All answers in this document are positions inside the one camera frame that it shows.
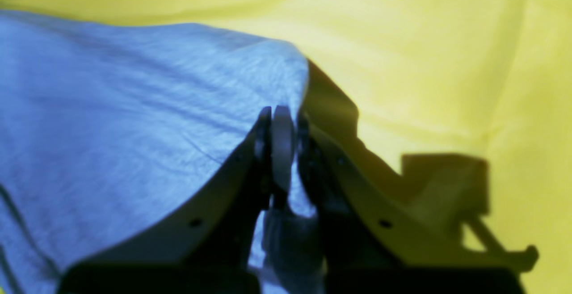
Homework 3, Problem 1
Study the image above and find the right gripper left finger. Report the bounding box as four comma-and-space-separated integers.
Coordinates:
57, 107, 272, 294

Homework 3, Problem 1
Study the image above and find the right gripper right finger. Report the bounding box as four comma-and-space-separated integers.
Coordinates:
272, 106, 524, 294

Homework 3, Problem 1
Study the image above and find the grey t-shirt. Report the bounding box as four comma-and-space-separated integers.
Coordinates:
1, 11, 309, 294

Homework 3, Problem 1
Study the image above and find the yellow tablecloth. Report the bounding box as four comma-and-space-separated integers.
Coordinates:
1, 0, 571, 294

